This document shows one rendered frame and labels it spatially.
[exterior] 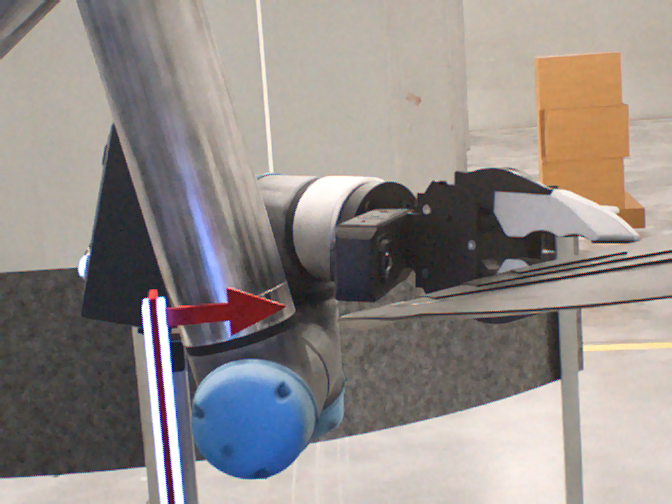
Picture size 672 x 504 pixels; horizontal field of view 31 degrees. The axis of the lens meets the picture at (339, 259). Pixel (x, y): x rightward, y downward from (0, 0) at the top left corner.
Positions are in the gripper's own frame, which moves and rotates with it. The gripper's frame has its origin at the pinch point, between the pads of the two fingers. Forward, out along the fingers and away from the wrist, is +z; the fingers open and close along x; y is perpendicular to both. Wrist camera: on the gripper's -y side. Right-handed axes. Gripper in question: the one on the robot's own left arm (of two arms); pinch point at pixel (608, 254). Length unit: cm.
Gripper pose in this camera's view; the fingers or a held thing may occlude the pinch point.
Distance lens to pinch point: 68.8
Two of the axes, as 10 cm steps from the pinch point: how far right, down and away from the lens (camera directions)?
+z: 6.9, 0.7, -7.2
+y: 7.2, -0.5, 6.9
